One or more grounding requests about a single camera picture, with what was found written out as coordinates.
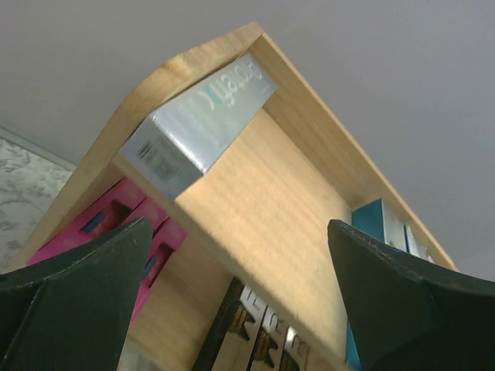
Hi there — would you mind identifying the silver blue R.O toothpaste box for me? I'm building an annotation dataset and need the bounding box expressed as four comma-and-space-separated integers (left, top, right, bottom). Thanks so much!
405, 225, 429, 260

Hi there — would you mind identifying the wooden two-tier shelf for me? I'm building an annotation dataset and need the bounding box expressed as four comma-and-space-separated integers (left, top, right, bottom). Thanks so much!
10, 22, 455, 370

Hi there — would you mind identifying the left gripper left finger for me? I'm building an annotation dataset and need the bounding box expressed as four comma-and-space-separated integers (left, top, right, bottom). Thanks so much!
1, 218, 153, 370

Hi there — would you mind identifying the pink toothpaste box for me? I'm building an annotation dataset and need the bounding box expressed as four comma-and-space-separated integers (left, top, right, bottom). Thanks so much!
131, 217, 187, 321
26, 178, 145, 266
125, 197, 168, 236

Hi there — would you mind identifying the silver black gold toothpaste box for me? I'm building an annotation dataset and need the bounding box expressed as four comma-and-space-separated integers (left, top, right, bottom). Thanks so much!
248, 307, 288, 371

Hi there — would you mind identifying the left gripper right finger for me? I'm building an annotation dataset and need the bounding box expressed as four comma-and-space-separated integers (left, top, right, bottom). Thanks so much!
328, 220, 494, 370

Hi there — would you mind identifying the silver toothpaste box slanted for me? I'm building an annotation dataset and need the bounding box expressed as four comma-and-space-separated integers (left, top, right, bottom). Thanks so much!
120, 53, 277, 199

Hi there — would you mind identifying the floral table mat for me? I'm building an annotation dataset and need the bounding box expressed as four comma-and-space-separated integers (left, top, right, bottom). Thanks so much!
1, 128, 75, 271

